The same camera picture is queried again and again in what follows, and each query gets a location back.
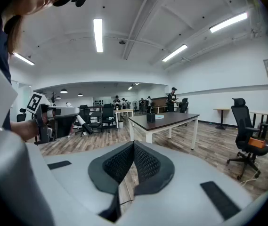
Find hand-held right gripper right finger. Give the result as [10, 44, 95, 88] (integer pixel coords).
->
[133, 140, 176, 196]

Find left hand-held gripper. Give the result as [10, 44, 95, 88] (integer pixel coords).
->
[26, 92, 81, 146]

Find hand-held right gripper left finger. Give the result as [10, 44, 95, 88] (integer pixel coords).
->
[88, 140, 135, 222]

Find white marker with black cap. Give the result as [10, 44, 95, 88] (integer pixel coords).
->
[65, 101, 94, 135]

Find person's left forearm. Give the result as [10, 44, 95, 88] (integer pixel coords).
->
[9, 118, 39, 141]

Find dark top table, white legs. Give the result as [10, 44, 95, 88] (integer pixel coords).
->
[128, 111, 200, 150]

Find light wooden table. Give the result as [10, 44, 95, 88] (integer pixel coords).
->
[114, 108, 135, 129]

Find ceiling tube light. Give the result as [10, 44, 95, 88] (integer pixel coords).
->
[162, 43, 188, 63]
[209, 12, 248, 33]
[12, 52, 35, 66]
[93, 18, 104, 53]

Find round wooden table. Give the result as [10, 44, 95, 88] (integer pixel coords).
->
[213, 107, 231, 130]
[249, 110, 268, 139]

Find black office chair with headrest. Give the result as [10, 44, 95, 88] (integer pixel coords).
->
[226, 97, 268, 181]

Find orange box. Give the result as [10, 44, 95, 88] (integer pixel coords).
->
[248, 137, 266, 148]

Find white cable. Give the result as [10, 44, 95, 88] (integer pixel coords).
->
[239, 142, 268, 187]

